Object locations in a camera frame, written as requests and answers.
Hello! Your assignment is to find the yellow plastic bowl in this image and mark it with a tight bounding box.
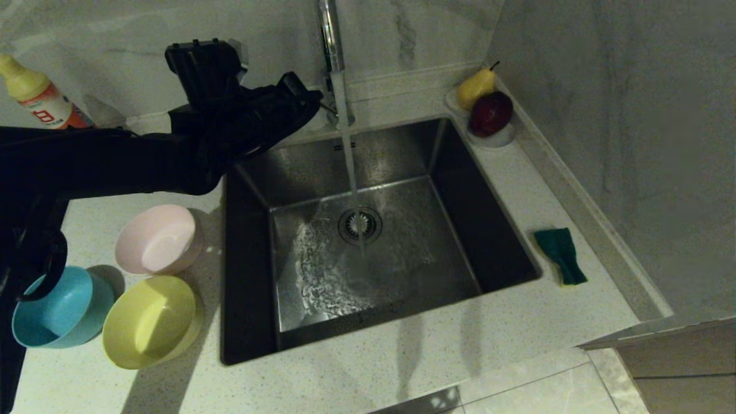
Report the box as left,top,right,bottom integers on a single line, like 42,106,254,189
101,275,206,370

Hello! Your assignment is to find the dark red apple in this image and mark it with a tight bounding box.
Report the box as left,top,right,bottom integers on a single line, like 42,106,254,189
470,91,515,138

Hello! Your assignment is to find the blue plastic bowl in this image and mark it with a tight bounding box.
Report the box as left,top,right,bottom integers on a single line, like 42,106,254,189
11,266,116,350

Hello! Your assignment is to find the metal sink drain strainer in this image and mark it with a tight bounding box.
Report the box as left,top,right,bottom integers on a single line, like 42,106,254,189
338,206,384,246

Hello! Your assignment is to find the light wooden cabinet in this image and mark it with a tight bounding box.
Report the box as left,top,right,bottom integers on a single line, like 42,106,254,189
578,316,736,414

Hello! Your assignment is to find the pink plastic bowl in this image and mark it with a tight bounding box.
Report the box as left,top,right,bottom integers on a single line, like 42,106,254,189
114,204,203,277

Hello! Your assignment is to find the chrome faucet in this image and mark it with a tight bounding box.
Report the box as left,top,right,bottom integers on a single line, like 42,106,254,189
312,0,354,129

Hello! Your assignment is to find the yellow pear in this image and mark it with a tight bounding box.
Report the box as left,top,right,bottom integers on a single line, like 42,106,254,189
457,60,501,111

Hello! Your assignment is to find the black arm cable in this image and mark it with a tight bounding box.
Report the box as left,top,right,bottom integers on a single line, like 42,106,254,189
14,230,68,302

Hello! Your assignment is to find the stainless steel sink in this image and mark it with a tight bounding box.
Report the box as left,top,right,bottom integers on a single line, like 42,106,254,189
220,117,543,367

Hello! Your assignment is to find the yellow and green sponge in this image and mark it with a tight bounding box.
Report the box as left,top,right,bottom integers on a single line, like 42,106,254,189
534,228,589,287

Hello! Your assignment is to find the small white dish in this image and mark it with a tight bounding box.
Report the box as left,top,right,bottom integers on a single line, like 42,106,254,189
446,86,517,150

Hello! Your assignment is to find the yellow detergent bottle red label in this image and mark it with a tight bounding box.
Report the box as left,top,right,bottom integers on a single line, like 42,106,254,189
0,53,95,130

